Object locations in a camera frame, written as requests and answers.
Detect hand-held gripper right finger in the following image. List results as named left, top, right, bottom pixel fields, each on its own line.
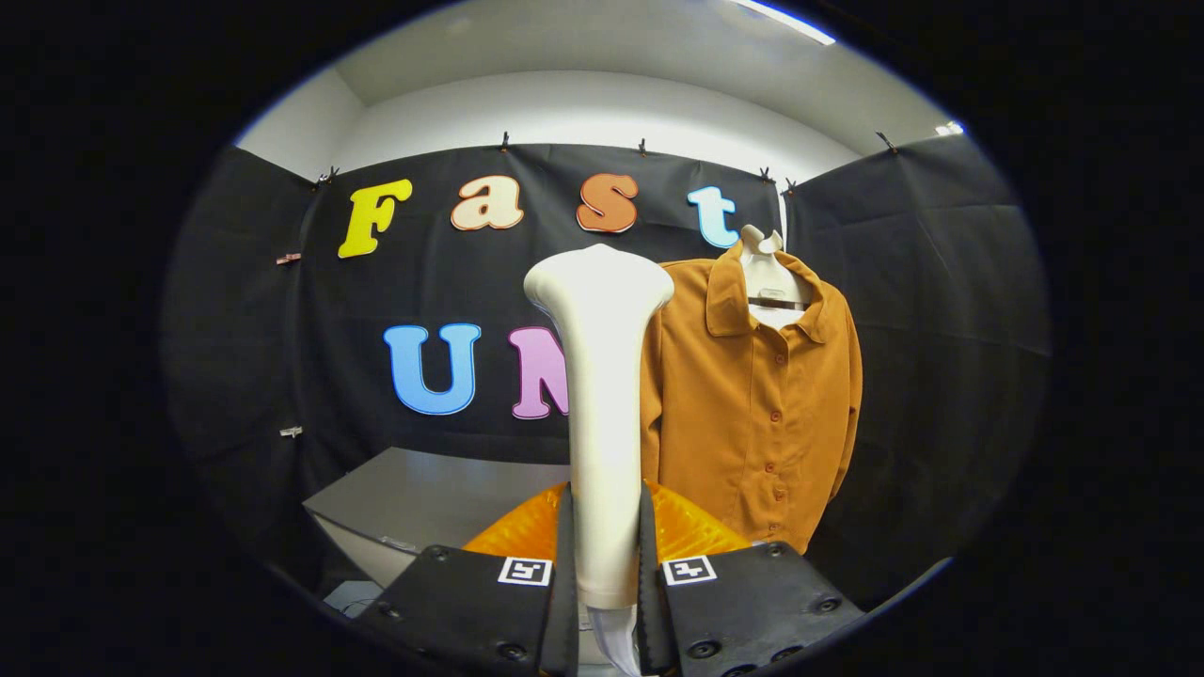
left=638, top=480, right=866, bottom=677

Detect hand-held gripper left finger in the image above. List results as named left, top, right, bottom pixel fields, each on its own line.
left=357, top=480, right=579, bottom=677

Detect orange button shirt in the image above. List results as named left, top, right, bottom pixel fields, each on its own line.
left=640, top=243, right=864, bottom=556

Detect white garment steamer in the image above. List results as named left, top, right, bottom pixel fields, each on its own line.
left=523, top=244, right=676, bottom=677

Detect white clothes hanger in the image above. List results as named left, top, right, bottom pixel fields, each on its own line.
left=738, top=224, right=815, bottom=330

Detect grey cabinet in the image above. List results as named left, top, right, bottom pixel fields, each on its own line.
left=303, top=447, right=573, bottom=589

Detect row of black cloth clips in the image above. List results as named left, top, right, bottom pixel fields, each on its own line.
left=315, top=132, right=899, bottom=198

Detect long ceiling light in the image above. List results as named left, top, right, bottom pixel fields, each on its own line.
left=729, top=0, right=838, bottom=46

